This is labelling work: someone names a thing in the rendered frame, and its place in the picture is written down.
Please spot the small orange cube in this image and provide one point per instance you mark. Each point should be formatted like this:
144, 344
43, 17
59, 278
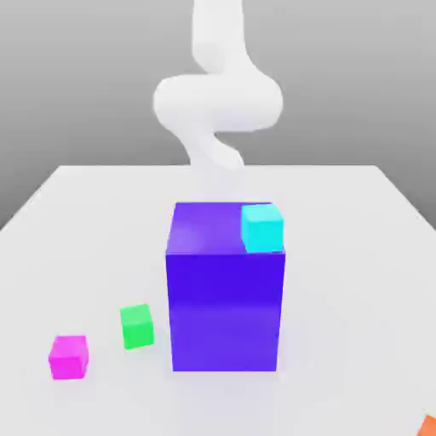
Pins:
428, 427

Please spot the small magenta cube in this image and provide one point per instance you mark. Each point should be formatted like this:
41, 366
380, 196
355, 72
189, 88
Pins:
68, 357

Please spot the large purple box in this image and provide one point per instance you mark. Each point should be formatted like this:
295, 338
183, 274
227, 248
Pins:
224, 306

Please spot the small cyan cube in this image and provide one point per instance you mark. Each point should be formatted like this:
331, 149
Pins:
262, 230

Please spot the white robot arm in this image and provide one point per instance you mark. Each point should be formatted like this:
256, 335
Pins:
218, 102

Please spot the small green cube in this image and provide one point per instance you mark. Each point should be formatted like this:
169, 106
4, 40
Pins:
137, 327

